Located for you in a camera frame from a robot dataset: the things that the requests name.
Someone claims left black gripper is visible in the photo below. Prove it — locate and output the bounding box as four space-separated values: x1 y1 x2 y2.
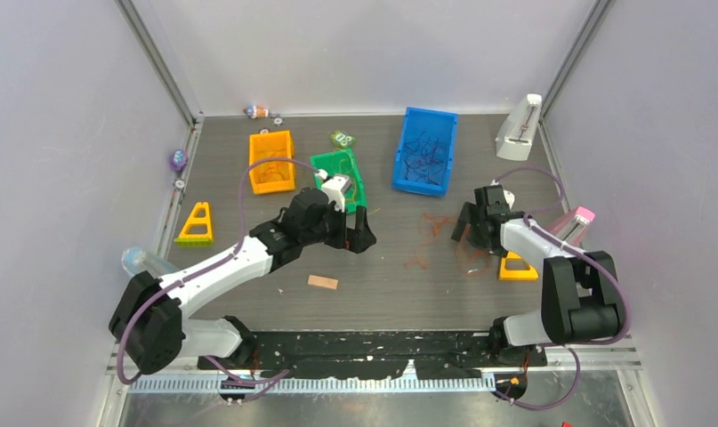
301 199 375 253

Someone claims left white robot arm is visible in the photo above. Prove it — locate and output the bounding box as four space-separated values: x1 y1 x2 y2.
108 188 376 375

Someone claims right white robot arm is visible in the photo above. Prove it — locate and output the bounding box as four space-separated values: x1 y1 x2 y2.
451 185 628 366

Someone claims wooden block centre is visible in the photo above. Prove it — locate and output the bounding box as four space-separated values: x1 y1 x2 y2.
307 275 339 290

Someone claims blue plastic bin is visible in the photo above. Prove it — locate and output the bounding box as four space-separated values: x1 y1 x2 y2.
391 107 459 197

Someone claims yellow triangle block right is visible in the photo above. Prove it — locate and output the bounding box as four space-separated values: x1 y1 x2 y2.
497 252 539 281

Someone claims yellow triangle block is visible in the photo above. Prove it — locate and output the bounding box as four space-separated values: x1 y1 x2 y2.
497 252 539 281
173 202 214 246

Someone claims green plastic bin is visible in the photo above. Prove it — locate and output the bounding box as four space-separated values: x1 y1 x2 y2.
311 149 367 214

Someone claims white metronome box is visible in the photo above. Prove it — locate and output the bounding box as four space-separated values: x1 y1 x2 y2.
496 93 543 161

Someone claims green owl puzzle piece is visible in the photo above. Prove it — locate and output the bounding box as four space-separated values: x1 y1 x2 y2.
330 131 356 149

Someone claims orange plastic bin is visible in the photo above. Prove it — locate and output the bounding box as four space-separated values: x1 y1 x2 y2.
249 131 296 196

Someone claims pink metronome box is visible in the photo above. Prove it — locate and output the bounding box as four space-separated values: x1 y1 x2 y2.
548 206 595 246

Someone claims yellow triangle block left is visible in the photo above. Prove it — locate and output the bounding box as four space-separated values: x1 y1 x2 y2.
173 202 214 246

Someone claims small clown figurine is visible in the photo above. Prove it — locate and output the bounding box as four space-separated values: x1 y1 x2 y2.
242 105 270 119

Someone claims purple round toy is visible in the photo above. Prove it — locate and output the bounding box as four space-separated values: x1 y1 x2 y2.
170 149 189 173

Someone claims clear plastic bottle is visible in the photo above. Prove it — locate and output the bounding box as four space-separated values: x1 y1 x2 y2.
121 246 180 278

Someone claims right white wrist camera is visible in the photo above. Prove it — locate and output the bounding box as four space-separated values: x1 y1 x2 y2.
503 189 516 210

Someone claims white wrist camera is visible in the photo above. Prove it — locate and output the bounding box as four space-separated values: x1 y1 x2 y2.
503 189 516 210
316 169 353 213

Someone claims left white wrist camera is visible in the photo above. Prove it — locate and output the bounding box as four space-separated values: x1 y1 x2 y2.
316 169 353 213

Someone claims dark cable in blue bin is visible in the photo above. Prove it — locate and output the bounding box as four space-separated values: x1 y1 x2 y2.
400 130 448 185

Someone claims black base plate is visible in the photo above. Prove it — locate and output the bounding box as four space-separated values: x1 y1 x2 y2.
198 331 547 380

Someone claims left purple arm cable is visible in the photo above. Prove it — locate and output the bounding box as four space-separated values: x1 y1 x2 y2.
117 157 325 405

